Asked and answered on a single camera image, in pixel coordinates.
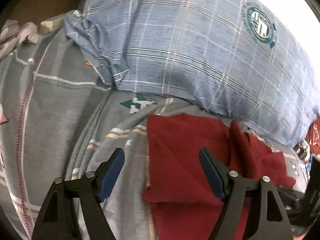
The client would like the small dark bottle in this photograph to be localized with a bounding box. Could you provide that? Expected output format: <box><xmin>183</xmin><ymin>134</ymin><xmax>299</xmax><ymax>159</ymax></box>
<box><xmin>294</xmin><ymin>140</ymin><xmax>310</xmax><ymax>160</ymax></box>

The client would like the red garment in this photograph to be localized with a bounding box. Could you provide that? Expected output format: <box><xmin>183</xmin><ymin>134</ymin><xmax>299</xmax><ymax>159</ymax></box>
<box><xmin>142</xmin><ymin>113</ymin><xmax>297</xmax><ymax>240</ymax></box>

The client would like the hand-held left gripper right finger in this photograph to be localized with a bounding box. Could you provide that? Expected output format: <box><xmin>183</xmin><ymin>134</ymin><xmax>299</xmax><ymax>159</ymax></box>
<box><xmin>199</xmin><ymin>147</ymin><xmax>293</xmax><ymax>240</ymax></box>

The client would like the crumpled white grey cloth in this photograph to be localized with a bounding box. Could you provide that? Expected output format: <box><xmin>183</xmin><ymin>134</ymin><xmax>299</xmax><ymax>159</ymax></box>
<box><xmin>0</xmin><ymin>20</ymin><xmax>40</xmax><ymax>60</ymax></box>

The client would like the beige block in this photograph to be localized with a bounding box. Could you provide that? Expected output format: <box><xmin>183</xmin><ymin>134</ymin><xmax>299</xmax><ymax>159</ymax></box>
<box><xmin>40</xmin><ymin>15</ymin><xmax>67</xmax><ymax>34</ymax></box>

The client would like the grey plaid bedsheet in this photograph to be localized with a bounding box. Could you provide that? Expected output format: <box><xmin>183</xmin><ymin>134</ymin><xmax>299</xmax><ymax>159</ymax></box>
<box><xmin>0</xmin><ymin>26</ymin><xmax>310</xmax><ymax>240</ymax></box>

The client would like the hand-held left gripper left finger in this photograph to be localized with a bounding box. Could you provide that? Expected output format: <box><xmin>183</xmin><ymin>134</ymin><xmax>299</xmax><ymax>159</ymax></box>
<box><xmin>31</xmin><ymin>148</ymin><xmax>125</xmax><ymax>240</ymax></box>

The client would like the blue plaid pillow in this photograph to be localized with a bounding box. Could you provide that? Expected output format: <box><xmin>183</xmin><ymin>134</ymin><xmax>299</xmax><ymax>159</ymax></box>
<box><xmin>64</xmin><ymin>0</ymin><xmax>320</xmax><ymax>153</ymax></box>

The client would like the red plastic bag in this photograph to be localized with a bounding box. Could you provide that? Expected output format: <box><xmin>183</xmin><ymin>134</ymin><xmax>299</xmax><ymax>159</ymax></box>
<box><xmin>306</xmin><ymin>120</ymin><xmax>320</xmax><ymax>155</ymax></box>

